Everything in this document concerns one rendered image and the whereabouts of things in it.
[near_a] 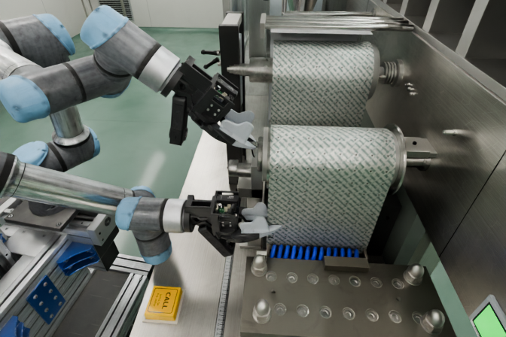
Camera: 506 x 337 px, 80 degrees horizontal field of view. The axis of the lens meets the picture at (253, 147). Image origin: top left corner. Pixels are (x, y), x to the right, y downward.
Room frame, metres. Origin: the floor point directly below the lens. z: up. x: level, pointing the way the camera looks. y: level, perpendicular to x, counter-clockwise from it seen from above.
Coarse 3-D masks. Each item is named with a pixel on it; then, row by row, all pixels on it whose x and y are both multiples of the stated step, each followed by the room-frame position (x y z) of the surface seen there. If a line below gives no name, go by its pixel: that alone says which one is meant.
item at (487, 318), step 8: (488, 312) 0.20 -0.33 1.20; (480, 320) 0.20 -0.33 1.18; (488, 320) 0.19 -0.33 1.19; (496, 320) 0.19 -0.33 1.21; (480, 328) 0.19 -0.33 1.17; (488, 328) 0.19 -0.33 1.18; (496, 328) 0.18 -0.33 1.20; (488, 336) 0.18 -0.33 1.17; (496, 336) 0.17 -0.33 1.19; (504, 336) 0.17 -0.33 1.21
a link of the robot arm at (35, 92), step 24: (0, 48) 0.61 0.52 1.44; (0, 72) 0.51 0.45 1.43; (24, 72) 0.47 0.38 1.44; (48, 72) 0.48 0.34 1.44; (72, 72) 0.49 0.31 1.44; (0, 96) 0.44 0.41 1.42; (24, 96) 0.42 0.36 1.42; (48, 96) 0.45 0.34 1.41; (72, 96) 0.47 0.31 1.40; (24, 120) 0.42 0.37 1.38
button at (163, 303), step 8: (160, 288) 0.39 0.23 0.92; (168, 288) 0.39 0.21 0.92; (176, 288) 0.39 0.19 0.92; (152, 296) 0.37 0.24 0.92; (160, 296) 0.37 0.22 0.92; (168, 296) 0.37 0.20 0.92; (176, 296) 0.37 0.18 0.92; (152, 304) 0.35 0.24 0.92; (160, 304) 0.35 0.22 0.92; (168, 304) 0.35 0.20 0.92; (176, 304) 0.35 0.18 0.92; (152, 312) 0.33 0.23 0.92; (160, 312) 0.33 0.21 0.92; (168, 312) 0.33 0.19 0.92; (176, 312) 0.34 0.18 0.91
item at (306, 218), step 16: (272, 192) 0.44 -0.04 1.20; (288, 192) 0.44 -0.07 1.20; (304, 192) 0.43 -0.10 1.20; (272, 208) 0.44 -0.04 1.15; (288, 208) 0.44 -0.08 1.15; (304, 208) 0.43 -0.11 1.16; (320, 208) 0.43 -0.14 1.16; (336, 208) 0.43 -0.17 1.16; (352, 208) 0.43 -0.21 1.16; (368, 208) 0.43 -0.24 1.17; (272, 224) 0.44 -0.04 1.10; (288, 224) 0.44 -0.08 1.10; (304, 224) 0.43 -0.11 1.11; (320, 224) 0.43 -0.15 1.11; (336, 224) 0.43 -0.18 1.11; (352, 224) 0.43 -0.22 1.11; (368, 224) 0.43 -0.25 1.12; (272, 240) 0.44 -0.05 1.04; (288, 240) 0.44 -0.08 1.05; (304, 240) 0.43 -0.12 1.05; (320, 240) 0.43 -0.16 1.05; (336, 240) 0.43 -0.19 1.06; (352, 240) 0.43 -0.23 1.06; (368, 240) 0.42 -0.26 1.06
